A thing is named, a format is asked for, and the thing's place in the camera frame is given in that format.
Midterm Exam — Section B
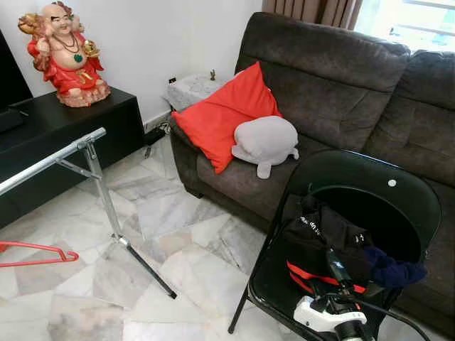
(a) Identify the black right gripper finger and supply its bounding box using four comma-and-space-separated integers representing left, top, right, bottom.
324, 248, 353, 288

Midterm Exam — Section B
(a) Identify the black garment with red trim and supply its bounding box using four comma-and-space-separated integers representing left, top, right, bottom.
282, 193, 375, 296

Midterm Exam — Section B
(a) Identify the dark navy knit garment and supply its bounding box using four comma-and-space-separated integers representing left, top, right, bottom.
363, 245, 429, 289

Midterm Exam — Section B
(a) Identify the red plastic hanger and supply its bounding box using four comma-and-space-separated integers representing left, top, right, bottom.
0, 240, 80, 269

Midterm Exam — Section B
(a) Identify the black folding chair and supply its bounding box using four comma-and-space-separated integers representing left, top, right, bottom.
227, 149, 443, 341

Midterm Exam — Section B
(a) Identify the grey plush pillow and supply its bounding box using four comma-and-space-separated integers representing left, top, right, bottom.
231, 116, 300, 180

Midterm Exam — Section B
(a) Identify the red square cushion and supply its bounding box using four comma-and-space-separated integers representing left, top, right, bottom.
172, 62, 283, 175

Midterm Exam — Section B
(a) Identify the dark brown fabric sofa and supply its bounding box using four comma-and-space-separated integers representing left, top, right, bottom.
168, 11, 455, 338

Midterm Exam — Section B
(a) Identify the black power strip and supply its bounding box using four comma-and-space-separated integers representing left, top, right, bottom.
144, 122, 173, 158

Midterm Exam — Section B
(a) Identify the side table white lace cloth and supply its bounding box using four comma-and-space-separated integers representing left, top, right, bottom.
162, 73, 232, 112

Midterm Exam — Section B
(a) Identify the bright window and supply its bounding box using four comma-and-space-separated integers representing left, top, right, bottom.
353, 0, 455, 52

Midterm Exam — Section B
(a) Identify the brown curtain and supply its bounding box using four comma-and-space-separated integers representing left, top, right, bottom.
262, 0, 363, 31

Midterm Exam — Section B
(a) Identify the black tv cabinet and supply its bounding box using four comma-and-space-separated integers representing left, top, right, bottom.
0, 87, 145, 229

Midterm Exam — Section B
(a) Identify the silver metal clothes rack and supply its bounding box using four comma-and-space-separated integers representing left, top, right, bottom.
0, 127, 178, 300

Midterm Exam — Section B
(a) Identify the red laughing buddha statue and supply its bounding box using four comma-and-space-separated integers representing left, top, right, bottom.
18, 0, 111, 107

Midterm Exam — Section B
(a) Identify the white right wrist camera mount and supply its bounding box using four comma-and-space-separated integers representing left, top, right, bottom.
294, 295, 368, 335

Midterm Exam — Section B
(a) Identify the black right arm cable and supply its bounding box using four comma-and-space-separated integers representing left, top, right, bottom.
352, 298, 432, 341

